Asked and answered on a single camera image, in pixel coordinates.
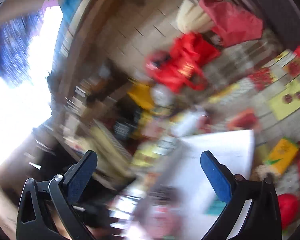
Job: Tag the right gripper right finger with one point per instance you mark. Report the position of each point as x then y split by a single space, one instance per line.
263 220

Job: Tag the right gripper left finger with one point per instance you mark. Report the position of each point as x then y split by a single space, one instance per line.
34 220

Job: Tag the red plush apple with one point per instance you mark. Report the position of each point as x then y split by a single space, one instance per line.
289 208

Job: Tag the braided rope knot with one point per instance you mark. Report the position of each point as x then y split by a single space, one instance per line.
264 171

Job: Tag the teal card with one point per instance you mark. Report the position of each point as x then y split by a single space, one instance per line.
215 208

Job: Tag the white storage box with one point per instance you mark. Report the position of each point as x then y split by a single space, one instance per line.
182 170

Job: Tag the fruit pattern tablecloth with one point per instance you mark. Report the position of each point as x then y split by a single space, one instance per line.
268 103

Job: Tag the yellow bag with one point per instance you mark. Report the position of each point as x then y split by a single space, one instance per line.
140 94

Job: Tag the white helmet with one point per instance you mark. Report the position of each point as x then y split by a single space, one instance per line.
162 96

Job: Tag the plaid blanket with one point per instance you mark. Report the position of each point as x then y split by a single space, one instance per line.
236 61

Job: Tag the red helmet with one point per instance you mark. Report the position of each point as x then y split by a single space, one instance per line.
155 60

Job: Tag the red shiny gift bag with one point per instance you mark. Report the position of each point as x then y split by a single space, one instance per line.
189 53

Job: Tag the dark red fabric bag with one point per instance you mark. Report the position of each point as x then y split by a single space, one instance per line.
232 23

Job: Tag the cream folded foam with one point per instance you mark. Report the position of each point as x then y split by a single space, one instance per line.
192 18

